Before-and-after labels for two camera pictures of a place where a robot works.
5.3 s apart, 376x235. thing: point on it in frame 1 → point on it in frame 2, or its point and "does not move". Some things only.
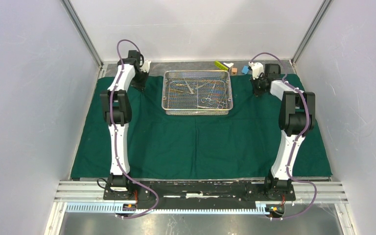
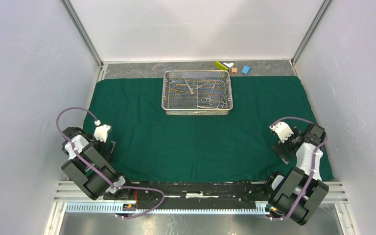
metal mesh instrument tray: [197, 92] does not move
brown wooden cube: [234, 71] does not move
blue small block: [245, 70] does not move
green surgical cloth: [238, 145] does not move
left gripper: [141, 85] → [107, 155]
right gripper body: [258, 85] → [290, 141]
